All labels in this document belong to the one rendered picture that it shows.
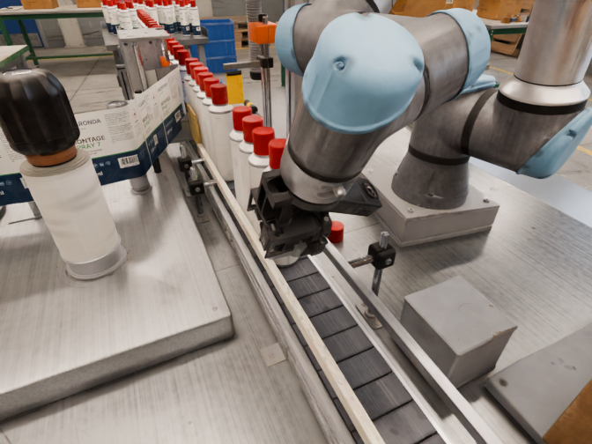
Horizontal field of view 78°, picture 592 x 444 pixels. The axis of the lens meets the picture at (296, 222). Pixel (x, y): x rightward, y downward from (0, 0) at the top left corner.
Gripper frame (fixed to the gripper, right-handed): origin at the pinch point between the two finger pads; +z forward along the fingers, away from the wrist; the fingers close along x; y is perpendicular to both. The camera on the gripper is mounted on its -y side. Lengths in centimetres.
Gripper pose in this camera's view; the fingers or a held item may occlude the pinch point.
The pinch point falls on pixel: (293, 245)
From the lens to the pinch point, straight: 55.2
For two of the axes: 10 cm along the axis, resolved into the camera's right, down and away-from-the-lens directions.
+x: 3.6, 8.6, -3.5
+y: -9.1, 2.5, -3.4
